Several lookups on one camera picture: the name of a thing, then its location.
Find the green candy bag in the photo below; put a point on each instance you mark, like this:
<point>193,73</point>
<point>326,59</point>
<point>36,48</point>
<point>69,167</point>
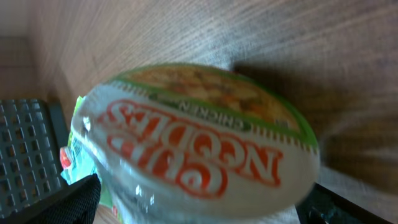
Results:
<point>77,164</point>

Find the cup noodles container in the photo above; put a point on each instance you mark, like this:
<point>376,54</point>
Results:
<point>185,143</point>

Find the grey plastic mesh basket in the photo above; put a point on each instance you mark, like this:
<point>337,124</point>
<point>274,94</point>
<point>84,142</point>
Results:
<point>32,133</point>

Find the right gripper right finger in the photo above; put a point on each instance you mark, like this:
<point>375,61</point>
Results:
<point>323,206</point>

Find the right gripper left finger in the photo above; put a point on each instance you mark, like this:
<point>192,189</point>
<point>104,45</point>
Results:
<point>75,204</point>

